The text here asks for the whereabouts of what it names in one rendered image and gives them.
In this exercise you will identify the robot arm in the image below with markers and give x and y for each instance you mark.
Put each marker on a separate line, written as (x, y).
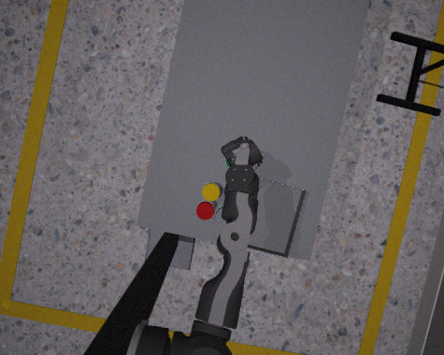
(221, 296)

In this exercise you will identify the clear bottle with grey cap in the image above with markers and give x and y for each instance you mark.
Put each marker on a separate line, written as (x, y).
(218, 214)

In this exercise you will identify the clear glass bottle with yellow cap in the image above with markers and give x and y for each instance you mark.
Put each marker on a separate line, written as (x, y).
(211, 192)

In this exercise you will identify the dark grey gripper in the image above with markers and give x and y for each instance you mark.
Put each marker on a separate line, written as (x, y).
(228, 148)

